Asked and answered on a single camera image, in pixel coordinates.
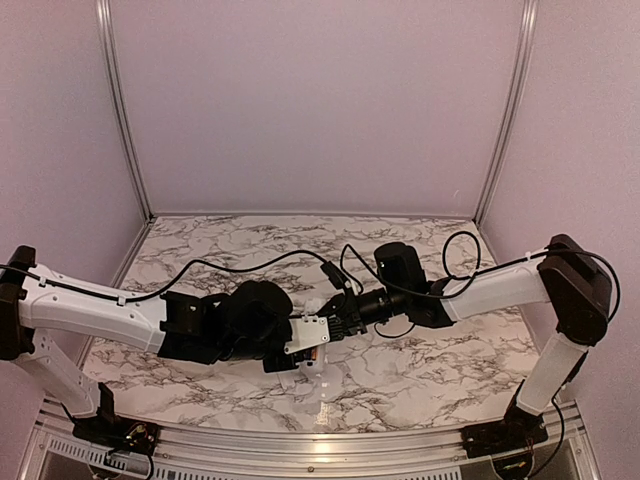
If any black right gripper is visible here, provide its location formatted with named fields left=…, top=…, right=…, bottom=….
left=321, top=285, right=409, bottom=336

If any white battery cover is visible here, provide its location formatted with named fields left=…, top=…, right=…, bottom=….
left=277, top=372, right=298, bottom=391

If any white remote control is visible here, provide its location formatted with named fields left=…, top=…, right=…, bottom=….
left=302, top=298, right=329, bottom=376

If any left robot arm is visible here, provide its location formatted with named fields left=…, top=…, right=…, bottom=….
left=1, top=246, right=329, bottom=445

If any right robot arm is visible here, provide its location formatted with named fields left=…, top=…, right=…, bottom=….
left=317, top=234, right=621, bottom=448

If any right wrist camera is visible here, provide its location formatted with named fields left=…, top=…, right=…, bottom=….
left=321, top=261, right=351, bottom=290

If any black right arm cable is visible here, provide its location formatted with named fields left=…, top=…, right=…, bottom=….
left=339, top=230, right=621, bottom=341

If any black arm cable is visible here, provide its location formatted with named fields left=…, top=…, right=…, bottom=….
left=0, top=249, right=331, bottom=304
left=339, top=230, right=621, bottom=341

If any aluminium front rail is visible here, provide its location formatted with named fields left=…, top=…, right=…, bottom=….
left=29, top=407, right=601, bottom=480

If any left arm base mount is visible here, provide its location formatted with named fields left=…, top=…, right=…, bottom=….
left=70, top=382, right=159, bottom=456

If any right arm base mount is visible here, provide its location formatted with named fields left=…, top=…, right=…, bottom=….
left=461, top=397, right=549, bottom=458

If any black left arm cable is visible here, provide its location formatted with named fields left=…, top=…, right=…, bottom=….
left=0, top=249, right=331, bottom=304

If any right aluminium frame post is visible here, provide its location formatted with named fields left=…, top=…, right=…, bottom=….
left=473, top=0, right=540, bottom=229

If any aluminium frame post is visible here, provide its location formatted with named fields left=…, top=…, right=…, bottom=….
left=473, top=0, right=540, bottom=229
left=96, top=0, right=154, bottom=223

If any left aluminium frame post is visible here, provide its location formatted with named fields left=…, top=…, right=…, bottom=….
left=96, top=0, right=154, bottom=223

